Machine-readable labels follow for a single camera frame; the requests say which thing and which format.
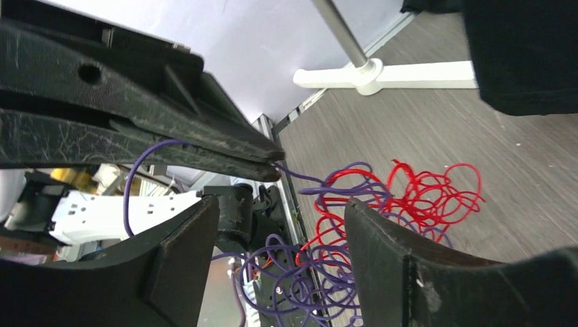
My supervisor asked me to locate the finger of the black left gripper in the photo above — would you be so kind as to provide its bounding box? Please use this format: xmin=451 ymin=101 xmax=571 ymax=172
xmin=1 ymin=18 xmax=285 ymax=164
xmin=1 ymin=109 xmax=280 ymax=182

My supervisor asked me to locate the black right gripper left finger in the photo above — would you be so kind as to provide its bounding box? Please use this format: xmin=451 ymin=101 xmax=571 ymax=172
xmin=1 ymin=196 xmax=219 ymax=326

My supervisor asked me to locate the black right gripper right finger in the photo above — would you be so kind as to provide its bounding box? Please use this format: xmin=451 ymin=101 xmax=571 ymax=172
xmin=344 ymin=199 xmax=577 ymax=326

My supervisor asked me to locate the cable pile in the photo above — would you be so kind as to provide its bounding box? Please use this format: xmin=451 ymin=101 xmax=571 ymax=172
xmin=209 ymin=159 xmax=487 ymax=327

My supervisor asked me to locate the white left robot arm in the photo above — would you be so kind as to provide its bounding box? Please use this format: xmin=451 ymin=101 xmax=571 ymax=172
xmin=1 ymin=18 xmax=285 ymax=245

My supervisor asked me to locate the metal clothes rack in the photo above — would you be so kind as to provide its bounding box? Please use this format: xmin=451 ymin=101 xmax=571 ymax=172
xmin=292 ymin=1 xmax=478 ymax=95

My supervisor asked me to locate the black t-shirt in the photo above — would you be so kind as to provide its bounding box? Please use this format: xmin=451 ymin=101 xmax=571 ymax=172
xmin=400 ymin=0 xmax=577 ymax=116

